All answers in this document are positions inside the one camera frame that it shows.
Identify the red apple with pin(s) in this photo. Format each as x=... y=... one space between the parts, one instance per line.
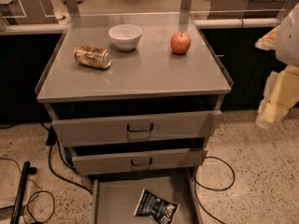
x=180 y=43

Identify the grey drawer cabinet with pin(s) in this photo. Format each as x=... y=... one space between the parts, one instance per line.
x=150 y=79

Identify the black floor stand bar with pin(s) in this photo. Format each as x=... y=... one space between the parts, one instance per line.
x=27 y=170

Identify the grey background desk right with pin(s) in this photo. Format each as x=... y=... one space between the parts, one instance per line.
x=247 y=9

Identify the white ceramic bowl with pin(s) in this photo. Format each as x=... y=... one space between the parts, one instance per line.
x=125 y=37

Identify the gold soda can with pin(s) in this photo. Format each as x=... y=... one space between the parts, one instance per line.
x=93 y=57

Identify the grey background cabinet left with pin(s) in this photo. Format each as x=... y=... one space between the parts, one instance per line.
x=27 y=11

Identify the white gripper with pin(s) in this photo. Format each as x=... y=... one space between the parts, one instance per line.
x=288 y=44

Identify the blue chip bag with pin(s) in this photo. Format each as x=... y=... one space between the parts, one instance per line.
x=160 y=210

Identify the grey drawer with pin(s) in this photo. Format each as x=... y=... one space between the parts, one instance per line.
x=138 y=161
x=129 y=129
x=115 y=201

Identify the top grey drawer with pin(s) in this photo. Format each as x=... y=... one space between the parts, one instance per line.
x=129 y=129

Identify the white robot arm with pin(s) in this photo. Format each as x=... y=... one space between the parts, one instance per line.
x=287 y=48

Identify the middle grey drawer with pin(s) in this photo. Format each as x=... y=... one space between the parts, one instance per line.
x=138 y=161

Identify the bottom grey drawer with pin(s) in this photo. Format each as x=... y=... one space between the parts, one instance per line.
x=115 y=201

